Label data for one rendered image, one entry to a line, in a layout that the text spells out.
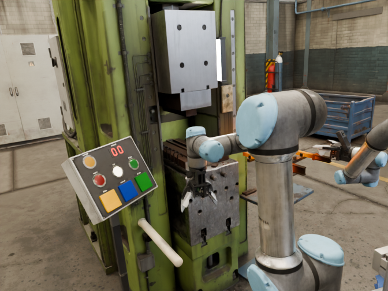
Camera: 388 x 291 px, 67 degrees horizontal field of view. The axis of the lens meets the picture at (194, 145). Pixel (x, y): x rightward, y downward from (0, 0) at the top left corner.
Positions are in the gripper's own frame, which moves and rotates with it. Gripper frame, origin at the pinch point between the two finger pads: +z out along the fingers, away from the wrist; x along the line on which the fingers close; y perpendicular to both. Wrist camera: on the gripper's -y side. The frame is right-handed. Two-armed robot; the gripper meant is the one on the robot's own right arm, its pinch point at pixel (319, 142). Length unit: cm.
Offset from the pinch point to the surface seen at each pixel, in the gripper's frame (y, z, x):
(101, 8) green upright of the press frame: -78, 58, -98
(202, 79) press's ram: -41, 38, -55
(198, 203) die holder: 28, 34, -67
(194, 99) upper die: -31, 39, -61
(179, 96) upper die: -34, 40, -70
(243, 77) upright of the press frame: -38, 49, -12
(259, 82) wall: 47, 553, 611
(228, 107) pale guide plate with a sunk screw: -20, 48, -27
